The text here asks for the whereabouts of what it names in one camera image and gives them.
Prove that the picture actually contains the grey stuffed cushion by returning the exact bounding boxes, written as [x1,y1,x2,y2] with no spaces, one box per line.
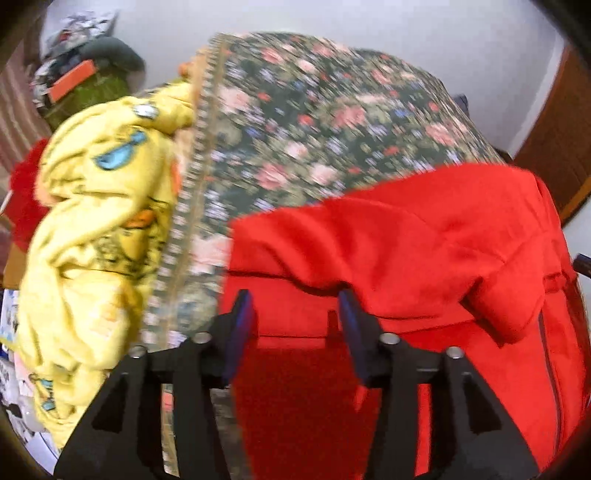
[78,37,145,73]

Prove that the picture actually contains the pile of clutter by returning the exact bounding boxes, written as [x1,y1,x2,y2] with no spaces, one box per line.
[31,13,145,112]

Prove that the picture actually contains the orange box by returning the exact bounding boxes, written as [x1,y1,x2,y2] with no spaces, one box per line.
[47,60,99,103]

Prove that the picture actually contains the pile of printed papers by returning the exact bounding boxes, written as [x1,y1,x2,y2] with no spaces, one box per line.
[0,286,58,474]

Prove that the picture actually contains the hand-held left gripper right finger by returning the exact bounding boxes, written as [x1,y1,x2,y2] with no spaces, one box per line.
[338,290,539,480]

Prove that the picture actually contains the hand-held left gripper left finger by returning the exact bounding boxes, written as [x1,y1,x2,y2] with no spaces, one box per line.
[53,290,254,480]

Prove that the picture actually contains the yellow cartoon blanket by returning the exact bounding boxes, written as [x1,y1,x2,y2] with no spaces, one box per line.
[17,80,198,449]

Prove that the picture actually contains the brown wooden door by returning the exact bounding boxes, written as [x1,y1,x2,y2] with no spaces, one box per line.
[512,46,591,224]

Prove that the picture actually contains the red plush toy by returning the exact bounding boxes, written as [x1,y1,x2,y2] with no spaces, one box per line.
[4,138,51,250]

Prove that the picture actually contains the floral bedspread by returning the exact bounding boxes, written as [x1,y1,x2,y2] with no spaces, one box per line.
[141,31,509,480]

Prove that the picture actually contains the red zip jacket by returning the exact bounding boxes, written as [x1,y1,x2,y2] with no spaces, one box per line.
[219,164,588,479]

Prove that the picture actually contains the green patterned cloth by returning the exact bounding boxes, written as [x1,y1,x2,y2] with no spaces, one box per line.
[45,74,131,131]

